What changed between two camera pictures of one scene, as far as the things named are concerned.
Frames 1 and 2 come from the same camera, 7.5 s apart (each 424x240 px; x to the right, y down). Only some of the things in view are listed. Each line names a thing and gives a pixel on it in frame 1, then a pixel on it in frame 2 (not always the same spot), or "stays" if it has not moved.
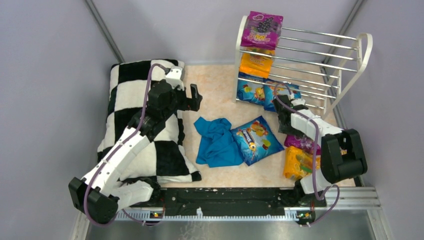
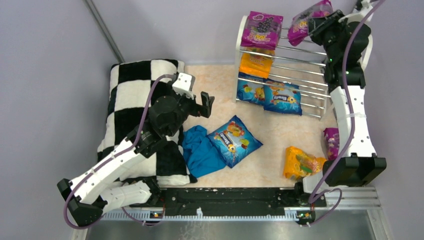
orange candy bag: x=257 y=64 stays
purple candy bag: x=302 y=142 → x=298 y=29
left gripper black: x=187 y=100 → x=197 y=105
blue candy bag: x=257 y=140 → x=234 y=140
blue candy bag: x=250 y=88 stays
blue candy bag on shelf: x=271 y=89 stays
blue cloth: x=218 y=146 → x=202 y=157
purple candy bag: x=262 y=30 stays
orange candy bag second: x=298 y=164 stays
